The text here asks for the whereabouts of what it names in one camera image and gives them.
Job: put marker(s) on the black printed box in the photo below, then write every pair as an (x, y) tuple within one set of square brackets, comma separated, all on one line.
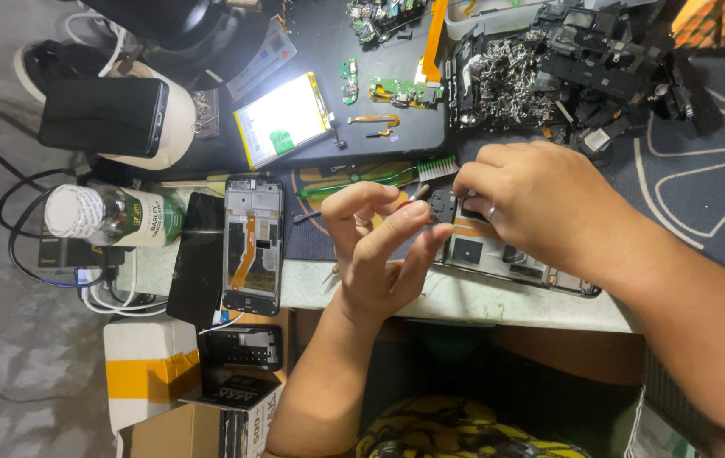
[(235, 394)]

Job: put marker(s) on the black smartphone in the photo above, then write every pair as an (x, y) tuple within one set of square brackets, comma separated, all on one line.
[(101, 118)]

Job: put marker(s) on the pile of metal shields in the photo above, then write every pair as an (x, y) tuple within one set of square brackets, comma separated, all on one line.
[(508, 82)]

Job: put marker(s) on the cardboard box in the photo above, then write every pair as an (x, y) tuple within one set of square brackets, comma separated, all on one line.
[(171, 436)]

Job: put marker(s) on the green label bottle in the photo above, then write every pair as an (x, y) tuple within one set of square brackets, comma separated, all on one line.
[(120, 216)]

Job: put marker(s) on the small green circuit board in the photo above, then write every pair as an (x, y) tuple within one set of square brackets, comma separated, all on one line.
[(350, 79)]

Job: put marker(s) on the black phone frame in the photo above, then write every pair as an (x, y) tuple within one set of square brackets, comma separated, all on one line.
[(241, 348)]

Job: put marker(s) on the black stand base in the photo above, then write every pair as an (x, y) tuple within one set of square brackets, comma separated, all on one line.
[(171, 32)]

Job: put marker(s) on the black phone screen panel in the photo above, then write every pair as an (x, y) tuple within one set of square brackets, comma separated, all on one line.
[(197, 267)]

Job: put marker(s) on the phone frame with orange flex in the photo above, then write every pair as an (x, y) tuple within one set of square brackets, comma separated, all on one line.
[(253, 248)]

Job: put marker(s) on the white box with orange tape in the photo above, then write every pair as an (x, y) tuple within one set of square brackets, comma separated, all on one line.
[(146, 369)]

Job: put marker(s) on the dark blue patterned mat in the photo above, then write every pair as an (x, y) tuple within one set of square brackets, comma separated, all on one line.
[(687, 165)]

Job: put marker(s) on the person's right hand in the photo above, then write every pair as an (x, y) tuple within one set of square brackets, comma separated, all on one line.
[(553, 203)]

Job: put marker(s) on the clear plastic packet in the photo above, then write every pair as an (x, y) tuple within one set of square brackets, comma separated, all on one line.
[(263, 63)]

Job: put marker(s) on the white plastic tray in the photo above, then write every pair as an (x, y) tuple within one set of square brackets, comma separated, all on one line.
[(483, 22)]

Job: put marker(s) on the black power bank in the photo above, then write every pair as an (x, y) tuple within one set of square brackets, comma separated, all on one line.
[(76, 254)]

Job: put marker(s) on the pile of circuit boards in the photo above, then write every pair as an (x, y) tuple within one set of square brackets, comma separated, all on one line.
[(378, 16)]

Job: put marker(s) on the person's left hand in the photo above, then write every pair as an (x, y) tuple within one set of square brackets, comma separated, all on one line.
[(368, 273)]

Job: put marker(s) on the white phone battery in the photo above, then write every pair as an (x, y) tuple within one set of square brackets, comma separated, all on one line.
[(283, 121)]

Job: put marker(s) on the person's right fingers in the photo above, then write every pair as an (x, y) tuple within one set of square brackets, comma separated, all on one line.
[(483, 178)]

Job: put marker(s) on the green toothbrush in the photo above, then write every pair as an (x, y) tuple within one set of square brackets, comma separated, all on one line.
[(362, 181)]

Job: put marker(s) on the pile of black phone parts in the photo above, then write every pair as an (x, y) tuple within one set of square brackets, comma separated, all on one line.
[(610, 70)]

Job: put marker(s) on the grey tweezers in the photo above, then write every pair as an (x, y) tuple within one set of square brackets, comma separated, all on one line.
[(306, 216)]

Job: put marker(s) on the silver phone body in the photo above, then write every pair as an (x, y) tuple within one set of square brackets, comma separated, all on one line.
[(496, 257)]

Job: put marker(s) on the yellow black patterned clothing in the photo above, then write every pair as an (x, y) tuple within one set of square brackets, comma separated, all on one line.
[(464, 429)]

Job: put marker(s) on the black work mat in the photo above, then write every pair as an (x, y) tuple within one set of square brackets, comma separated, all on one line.
[(337, 38)]

